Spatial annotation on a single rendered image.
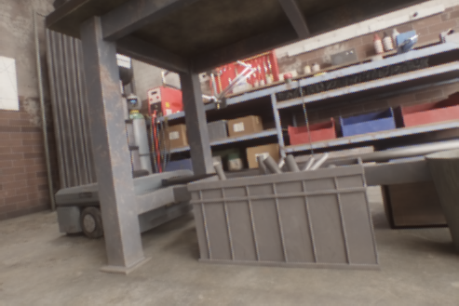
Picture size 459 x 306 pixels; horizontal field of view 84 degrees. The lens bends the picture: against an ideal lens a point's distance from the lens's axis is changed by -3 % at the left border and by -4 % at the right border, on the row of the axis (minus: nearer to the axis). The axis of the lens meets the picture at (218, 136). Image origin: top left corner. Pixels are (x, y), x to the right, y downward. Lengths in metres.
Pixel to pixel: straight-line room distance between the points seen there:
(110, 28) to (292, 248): 0.86
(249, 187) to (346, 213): 0.25
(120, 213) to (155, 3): 0.65
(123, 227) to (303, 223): 0.54
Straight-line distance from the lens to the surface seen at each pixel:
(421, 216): 1.00
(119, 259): 0.95
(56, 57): 3.63
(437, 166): 0.76
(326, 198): 0.70
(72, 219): 1.62
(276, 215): 0.73
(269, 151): 2.43
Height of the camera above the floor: 0.31
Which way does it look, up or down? 4 degrees up
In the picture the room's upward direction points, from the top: 9 degrees counter-clockwise
